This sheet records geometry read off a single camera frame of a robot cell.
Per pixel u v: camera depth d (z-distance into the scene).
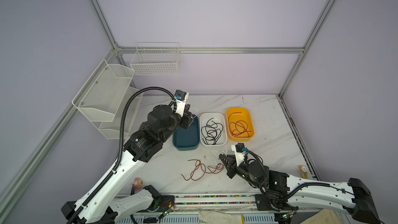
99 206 0.37
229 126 1.00
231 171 0.63
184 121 0.55
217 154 0.70
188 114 0.54
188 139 0.91
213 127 1.00
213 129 1.00
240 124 1.04
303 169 0.82
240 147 0.59
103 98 0.77
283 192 0.52
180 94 0.50
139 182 0.77
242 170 0.61
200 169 0.84
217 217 0.69
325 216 0.70
